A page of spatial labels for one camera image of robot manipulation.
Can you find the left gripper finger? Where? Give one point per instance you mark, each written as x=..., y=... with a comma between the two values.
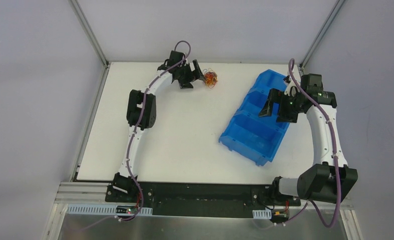
x=197, y=72
x=186, y=84

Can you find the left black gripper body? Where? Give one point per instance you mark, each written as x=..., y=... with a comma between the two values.
x=188, y=76

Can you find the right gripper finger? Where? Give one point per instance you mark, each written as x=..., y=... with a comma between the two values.
x=273, y=97
x=286, y=113

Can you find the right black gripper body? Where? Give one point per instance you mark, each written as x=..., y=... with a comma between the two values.
x=283, y=106

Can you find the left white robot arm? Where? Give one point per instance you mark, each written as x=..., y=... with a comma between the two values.
x=141, y=115

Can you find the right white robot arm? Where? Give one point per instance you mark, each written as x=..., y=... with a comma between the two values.
x=329, y=179

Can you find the blue plastic compartment bin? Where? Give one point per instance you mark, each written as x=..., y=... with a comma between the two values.
x=259, y=138

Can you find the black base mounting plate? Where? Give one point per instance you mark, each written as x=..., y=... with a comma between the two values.
x=201, y=199

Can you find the aluminium frame rail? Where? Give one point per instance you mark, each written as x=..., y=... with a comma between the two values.
x=95, y=192

